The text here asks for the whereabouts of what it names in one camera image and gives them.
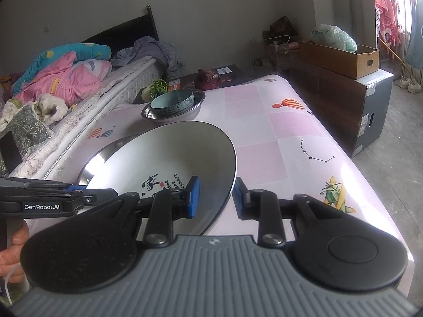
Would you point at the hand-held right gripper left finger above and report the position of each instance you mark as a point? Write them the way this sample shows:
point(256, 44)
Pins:
point(193, 201)

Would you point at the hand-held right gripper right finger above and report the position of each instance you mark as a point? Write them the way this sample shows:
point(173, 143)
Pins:
point(238, 201)

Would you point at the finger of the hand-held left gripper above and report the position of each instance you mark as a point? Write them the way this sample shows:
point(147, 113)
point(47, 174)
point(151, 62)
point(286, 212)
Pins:
point(99, 195)
point(39, 186)

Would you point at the stainless steel plate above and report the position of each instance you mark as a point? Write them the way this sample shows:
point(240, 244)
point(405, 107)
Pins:
point(97, 161)

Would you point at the white plate with black rim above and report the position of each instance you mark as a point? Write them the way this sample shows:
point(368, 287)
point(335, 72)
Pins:
point(148, 158)

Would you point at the stainless steel basin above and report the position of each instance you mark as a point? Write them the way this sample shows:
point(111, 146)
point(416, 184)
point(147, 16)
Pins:
point(196, 105)

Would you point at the blue patterned ceramic bowl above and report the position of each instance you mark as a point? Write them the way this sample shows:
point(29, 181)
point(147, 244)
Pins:
point(178, 105)

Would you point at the person's left hand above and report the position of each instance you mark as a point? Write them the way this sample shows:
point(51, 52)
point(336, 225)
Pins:
point(11, 261)

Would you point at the green patterned pillow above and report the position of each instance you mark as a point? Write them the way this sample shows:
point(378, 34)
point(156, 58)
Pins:
point(26, 125)

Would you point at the white fluffy cloth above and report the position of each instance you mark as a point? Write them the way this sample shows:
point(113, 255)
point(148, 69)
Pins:
point(49, 100)

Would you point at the white quilted mattress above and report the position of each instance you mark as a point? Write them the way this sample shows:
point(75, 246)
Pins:
point(115, 89)

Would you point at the green napa cabbage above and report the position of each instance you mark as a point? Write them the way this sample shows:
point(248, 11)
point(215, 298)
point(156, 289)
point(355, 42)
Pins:
point(158, 87)

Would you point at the black printed box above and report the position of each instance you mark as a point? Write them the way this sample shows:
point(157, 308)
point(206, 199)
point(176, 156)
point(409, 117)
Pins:
point(231, 76)

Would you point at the large brown carton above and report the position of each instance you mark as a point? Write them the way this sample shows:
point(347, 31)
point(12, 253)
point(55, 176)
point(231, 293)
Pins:
point(330, 95)

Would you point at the pink and blue blankets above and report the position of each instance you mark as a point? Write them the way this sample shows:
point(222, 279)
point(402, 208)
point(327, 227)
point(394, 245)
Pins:
point(89, 51)

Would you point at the small brown cardboard box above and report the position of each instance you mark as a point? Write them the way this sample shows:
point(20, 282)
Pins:
point(281, 59)

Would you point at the grey clothing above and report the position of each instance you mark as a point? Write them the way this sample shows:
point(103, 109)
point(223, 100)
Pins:
point(148, 48)

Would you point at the black headboard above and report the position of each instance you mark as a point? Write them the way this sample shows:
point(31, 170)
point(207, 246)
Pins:
point(132, 29)

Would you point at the open cardboard box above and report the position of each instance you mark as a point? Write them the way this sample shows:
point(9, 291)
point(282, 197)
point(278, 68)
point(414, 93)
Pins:
point(330, 59)

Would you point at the dark red bag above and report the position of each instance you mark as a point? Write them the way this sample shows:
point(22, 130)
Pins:
point(284, 24)

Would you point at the white plastic bag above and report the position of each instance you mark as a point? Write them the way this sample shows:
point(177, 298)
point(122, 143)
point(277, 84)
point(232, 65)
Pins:
point(333, 38)

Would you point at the white shoe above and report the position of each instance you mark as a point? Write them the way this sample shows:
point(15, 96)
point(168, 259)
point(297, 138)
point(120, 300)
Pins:
point(403, 82)
point(414, 86)

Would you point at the yellow stick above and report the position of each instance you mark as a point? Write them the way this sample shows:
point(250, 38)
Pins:
point(395, 54)

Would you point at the pink hanging clothing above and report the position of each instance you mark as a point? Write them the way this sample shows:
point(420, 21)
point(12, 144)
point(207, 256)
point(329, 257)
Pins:
point(386, 13)

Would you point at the blue hanging towel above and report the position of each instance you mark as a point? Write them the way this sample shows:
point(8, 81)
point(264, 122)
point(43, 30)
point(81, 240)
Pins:
point(416, 39)

